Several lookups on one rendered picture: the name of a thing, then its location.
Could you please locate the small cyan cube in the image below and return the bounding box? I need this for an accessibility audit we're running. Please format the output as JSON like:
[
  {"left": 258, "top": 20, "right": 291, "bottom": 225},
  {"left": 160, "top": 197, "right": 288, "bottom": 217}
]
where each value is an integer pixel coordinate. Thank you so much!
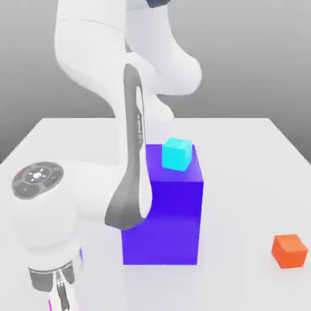
[{"left": 161, "top": 137, "right": 194, "bottom": 173}]

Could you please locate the small orange cube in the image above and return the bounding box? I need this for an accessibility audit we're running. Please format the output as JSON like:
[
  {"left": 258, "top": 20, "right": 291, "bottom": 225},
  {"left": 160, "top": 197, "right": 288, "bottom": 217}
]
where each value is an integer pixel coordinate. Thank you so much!
[{"left": 271, "top": 233, "right": 309, "bottom": 270}]

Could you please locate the large blue box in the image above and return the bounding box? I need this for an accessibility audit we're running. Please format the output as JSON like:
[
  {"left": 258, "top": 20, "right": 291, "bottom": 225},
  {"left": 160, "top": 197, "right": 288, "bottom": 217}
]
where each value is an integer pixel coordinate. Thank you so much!
[{"left": 120, "top": 143, "right": 204, "bottom": 266}]

